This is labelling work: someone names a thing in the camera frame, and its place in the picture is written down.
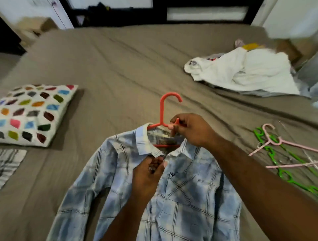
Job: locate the person's left forearm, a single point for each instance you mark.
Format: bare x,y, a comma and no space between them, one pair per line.
126,221

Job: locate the cardboard box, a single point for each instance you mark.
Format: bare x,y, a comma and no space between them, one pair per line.
298,49

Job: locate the person's right hand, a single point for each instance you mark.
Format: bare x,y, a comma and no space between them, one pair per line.
196,130

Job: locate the person's left hand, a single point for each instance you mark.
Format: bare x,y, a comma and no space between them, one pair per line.
146,178

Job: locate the black slatted headboard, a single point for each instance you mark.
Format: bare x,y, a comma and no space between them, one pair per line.
198,12

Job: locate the bed with taupe sheet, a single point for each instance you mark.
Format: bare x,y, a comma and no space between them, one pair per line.
124,64

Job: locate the black bag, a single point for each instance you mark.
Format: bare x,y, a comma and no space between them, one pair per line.
114,15

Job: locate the pile of coloured plastic hangers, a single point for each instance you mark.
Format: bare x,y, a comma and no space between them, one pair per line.
278,154

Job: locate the grey checked towel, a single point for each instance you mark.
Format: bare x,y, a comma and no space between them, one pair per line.
10,164

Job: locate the pink and yellow garment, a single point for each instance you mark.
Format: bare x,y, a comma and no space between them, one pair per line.
248,45

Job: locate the colourful leaf print pillow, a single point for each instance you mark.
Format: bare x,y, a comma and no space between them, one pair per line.
35,111

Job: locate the person's right forearm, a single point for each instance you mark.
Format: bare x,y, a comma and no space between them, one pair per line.
263,193

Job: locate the cardboard boxes left of bed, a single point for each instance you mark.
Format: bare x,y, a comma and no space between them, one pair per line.
37,27

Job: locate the red plastic hanger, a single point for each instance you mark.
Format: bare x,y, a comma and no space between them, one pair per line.
162,109

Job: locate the cream white garment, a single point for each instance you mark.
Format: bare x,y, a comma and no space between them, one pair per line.
248,69

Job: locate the grey garment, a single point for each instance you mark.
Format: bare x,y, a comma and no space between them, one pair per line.
305,79

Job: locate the light blue garment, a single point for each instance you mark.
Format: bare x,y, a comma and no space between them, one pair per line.
194,203

